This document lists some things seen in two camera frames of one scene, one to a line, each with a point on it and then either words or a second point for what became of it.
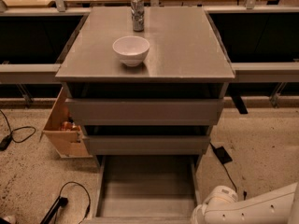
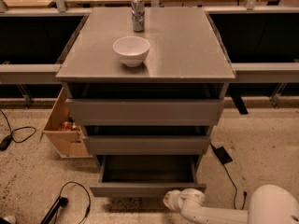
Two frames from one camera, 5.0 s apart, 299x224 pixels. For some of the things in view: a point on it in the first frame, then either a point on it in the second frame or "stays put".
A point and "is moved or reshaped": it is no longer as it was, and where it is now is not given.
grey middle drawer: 147,145 stays put
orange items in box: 68,126 stays put
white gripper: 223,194 to 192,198
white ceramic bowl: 133,49 stays put
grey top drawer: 146,111 stays put
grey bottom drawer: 146,189 is moved or reshaped
